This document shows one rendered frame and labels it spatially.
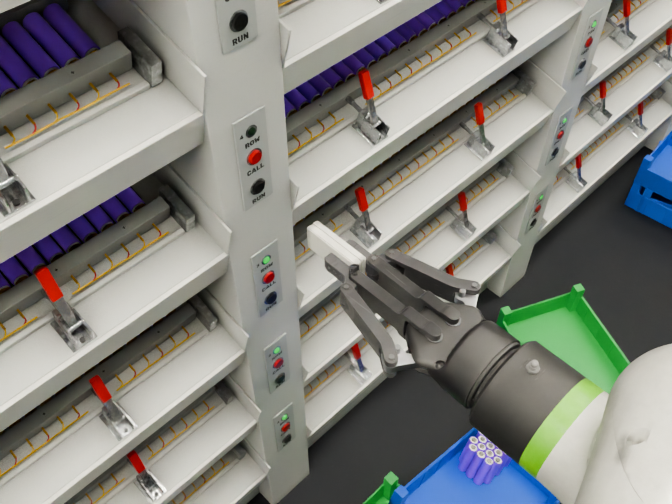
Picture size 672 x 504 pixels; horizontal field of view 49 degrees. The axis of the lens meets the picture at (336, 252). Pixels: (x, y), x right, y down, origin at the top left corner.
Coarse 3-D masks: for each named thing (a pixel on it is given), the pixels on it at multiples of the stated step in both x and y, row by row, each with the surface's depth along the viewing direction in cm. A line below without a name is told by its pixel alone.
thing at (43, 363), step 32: (160, 192) 82; (192, 192) 80; (160, 224) 83; (192, 224) 82; (224, 224) 79; (160, 256) 81; (192, 256) 82; (224, 256) 82; (64, 288) 77; (128, 288) 78; (160, 288) 79; (192, 288) 82; (96, 320) 76; (128, 320) 77; (32, 352) 73; (64, 352) 74; (96, 352) 76; (0, 384) 71; (32, 384) 72; (64, 384) 76; (0, 416) 71
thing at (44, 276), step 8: (40, 272) 69; (48, 272) 70; (40, 280) 69; (48, 280) 70; (48, 288) 70; (56, 288) 71; (48, 296) 71; (56, 296) 71; (56, 304) 71; (64, 304) 72; (64, 312) 72; (64, 320) 73; (72, 320) 73
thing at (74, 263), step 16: (144, 208) 81; (160, 208) 81; (128, 224) 79; (144, 224) 80; (96, 240) 78; (112, 240) 78; (128, 240) 80; (144, 240) 80; (64, 256) 76; (80, 256) 77; (96, 256) 78; (128, 256) 79; (64, 272) 75; (80, 272) 78; (16, 288) 74; (32, 288) 74; (80, 288) 77; (0, 304) 73; (16, 304) 73; (32, 304) 75; (0, 320) 73; (32, 320) 74
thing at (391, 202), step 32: (480, 96) 124; (512, 96) 129; (544, 96) 129; (448, 128) 120; (480, 128) 118; (512, 128) 126; (416, 160) 117; (448, 160) 120; (480, 160) 121; (352, 192) 110; (384, 192) 114; (416, 192) 116; (448, 192) 117; (352, 224) 110; (384, 224) 112; (416, 224) 117; (320, 288) 104
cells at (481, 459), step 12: (468, 444) 140; (480, 444) 139; (492, 444) 140; (468, 456) 139; (480, 456) 137; (492, 456) 138; (504, 456) 139; (468, 468) 140; (480, 468) 138; (492, 468) 138; (480, 480) 139
